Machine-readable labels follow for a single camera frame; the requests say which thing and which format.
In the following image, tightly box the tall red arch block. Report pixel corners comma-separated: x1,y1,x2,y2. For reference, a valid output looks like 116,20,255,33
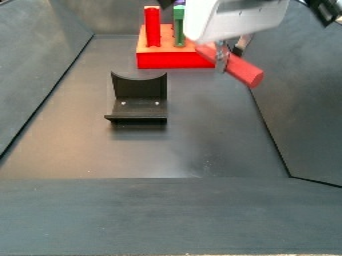
145,6,161,47

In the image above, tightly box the red peg board base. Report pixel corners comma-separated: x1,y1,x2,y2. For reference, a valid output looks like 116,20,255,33
137,24,214,69

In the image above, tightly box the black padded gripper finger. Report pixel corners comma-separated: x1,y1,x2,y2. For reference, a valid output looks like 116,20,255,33
233,34,253,57

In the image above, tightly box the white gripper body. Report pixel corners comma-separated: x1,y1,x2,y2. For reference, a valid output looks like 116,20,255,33
183,0,290,44

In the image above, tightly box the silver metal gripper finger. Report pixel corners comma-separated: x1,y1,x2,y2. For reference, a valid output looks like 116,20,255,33
215,40,230,73

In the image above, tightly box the green triangular peg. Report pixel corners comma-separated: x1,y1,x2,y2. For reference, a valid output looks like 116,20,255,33
174,5,185,47

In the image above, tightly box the purple cylinder peg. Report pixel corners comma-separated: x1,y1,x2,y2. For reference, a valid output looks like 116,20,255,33
174,0,186,5

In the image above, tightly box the black curved cradle stand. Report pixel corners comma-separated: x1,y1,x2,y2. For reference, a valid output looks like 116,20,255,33
104,73,169,122

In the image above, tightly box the red hexagon rod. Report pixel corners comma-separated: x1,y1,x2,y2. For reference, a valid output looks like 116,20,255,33
195,44,265,88

